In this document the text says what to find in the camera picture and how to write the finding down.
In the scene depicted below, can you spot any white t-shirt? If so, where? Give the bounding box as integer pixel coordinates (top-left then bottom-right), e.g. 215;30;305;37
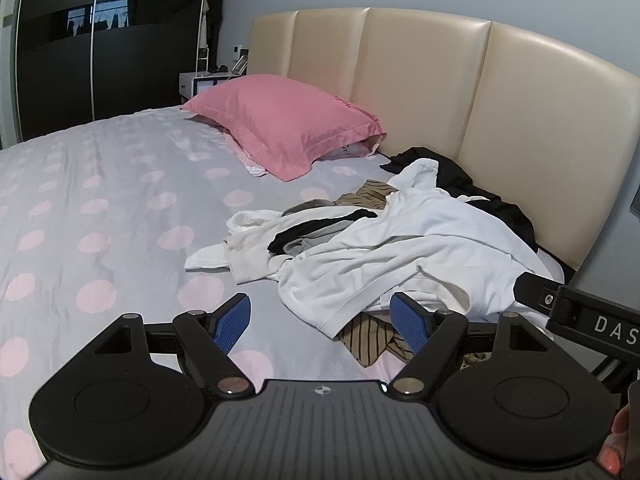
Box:
272;158;549;337

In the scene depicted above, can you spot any person's right hand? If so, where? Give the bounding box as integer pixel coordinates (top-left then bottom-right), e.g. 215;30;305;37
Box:
598;405;629;478

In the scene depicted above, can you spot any brown striped garment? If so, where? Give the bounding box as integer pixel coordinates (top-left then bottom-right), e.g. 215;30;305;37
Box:
335;180;413;367

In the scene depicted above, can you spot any cream white garment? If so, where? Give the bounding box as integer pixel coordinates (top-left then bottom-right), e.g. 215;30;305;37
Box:
184;210;303;284

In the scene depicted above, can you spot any grey and black garment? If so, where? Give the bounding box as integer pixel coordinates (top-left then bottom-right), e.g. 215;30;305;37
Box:
267;207;378;257

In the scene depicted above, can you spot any black garment by headboard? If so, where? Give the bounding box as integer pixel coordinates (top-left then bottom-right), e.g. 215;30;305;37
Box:
381;148;538;252

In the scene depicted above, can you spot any grey pink-dotted bed sheet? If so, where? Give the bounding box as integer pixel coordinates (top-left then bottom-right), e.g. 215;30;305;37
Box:
1;107;388;479

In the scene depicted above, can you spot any pink pillow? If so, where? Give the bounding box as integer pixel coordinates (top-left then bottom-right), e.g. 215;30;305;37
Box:
182;74;386;182

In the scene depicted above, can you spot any beige padded headboard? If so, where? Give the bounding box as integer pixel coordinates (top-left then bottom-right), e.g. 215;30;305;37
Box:
248;8;639;268

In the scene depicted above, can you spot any white bedside table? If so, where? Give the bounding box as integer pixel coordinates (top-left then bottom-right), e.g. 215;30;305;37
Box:
178;72;238;103

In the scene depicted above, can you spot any black sliding wardrobe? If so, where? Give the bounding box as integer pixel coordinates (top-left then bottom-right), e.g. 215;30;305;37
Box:
16;0;222;140

